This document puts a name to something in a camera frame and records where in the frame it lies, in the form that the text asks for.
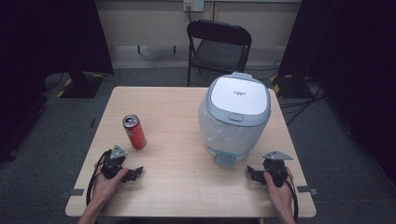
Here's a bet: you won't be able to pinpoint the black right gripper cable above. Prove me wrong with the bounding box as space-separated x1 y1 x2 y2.
274 169 300 223

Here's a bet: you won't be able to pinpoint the white wall socket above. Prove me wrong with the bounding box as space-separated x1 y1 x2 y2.
182 0 205 13

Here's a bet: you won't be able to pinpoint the red drink can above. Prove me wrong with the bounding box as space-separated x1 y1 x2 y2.
121 114 148 150

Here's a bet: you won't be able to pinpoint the dark curtain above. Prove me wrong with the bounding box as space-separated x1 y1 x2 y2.
277 0 396 186
0 0 115 163

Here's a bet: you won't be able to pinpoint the translucent plastic bin bag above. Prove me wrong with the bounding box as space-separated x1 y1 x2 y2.
197 98 269 157

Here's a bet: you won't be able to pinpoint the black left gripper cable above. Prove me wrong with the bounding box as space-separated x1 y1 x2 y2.
85 148 113 207

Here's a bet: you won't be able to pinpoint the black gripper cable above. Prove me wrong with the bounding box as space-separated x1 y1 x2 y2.
85 148 113 207
274 169 300 223

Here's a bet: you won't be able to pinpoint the black stand base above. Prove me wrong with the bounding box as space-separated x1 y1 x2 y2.
270 74 316 100
58 72 106 100

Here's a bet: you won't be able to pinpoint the person's left hand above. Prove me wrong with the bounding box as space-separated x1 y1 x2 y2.
91 162 130 207

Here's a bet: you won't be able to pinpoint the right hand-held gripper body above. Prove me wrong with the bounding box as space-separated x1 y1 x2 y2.
262 150 294 189

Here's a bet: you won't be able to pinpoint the black floor cables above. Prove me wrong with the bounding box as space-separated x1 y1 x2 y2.
246 59 327 126

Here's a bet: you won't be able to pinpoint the white and blue trash bin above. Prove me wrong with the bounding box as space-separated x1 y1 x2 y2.
197 71 273 168

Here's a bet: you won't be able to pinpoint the black folding chair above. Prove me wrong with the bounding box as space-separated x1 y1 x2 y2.
186 19 253 88

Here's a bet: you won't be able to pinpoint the grey table edge bracket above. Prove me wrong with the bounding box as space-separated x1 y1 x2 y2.
296 185 319 197
61 188 85 200

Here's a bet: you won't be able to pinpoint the person's right hand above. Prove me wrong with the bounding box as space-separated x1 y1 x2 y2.
263 167 296 214

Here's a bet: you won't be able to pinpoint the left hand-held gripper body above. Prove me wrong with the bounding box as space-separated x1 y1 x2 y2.
100 144 129 180

